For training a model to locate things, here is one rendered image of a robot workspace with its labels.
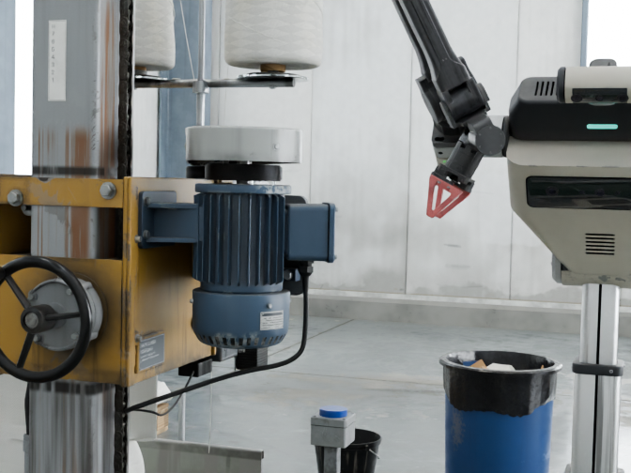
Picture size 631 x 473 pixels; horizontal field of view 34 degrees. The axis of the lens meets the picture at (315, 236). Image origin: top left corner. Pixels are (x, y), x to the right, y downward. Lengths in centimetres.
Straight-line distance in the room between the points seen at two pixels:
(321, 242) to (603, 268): 91
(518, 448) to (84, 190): 276
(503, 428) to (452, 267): 606
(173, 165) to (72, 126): 904
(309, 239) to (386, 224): 856
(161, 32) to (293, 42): 26
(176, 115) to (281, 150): 911
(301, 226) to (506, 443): 258
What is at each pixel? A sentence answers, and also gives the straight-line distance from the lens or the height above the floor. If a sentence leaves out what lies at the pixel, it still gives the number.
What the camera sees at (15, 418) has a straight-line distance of 225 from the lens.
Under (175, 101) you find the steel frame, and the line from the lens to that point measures 1066.
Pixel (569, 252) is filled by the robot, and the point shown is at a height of 120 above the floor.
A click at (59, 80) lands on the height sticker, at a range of 162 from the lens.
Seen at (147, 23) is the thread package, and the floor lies 160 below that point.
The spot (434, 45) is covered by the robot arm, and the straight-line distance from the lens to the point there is 199.
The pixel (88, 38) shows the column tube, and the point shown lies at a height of 154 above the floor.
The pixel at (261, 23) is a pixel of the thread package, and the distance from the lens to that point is 170.
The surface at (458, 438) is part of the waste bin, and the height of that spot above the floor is 36.
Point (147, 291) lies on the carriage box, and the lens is 163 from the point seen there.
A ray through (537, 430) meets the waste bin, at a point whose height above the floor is 41.
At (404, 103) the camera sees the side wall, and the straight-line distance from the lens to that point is 1013.
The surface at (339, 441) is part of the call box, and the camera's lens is 223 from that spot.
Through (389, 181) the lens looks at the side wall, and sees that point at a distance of 1013.
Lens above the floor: 134
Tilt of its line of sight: 3 degrees down
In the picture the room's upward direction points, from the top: 1 degrees clockwise
